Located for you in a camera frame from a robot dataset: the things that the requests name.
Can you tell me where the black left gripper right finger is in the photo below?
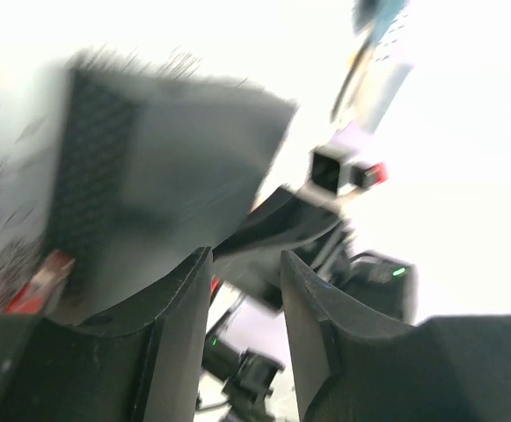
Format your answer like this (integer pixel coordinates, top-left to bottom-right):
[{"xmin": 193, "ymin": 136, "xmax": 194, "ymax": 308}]
[{"xmin": 281, "ymin": 251, "xmax": 511, "ymax": 421}]

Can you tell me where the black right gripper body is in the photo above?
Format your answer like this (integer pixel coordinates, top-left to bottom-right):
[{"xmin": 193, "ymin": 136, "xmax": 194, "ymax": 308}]
[{"xmin": 213, "ymin": 144, "xmax": 391, "ymax": 313}]

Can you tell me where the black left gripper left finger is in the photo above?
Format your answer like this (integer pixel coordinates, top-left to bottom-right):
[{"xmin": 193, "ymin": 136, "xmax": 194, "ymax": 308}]
[{"xmin": 0, "ymin": 247, "xmax": 213, "ymax": 422}]

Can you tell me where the red ethernet cable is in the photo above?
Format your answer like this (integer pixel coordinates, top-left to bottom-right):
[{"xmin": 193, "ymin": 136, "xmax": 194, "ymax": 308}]
[{"xmin": 4, "ymin": 250, "xmax": 76, "ymax": 316}]

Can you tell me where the black network switch box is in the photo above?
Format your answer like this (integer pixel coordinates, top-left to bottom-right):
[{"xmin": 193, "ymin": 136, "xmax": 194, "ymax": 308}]
[{"xmin": 45, "ymin": 61, "xmax": 296, "ymax": 324}]

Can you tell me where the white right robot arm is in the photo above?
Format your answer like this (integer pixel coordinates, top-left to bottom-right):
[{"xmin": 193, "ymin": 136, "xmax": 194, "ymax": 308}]
[{"xmin": 202, "ymin": 187, "xmax": 416, "ymax": 421}]

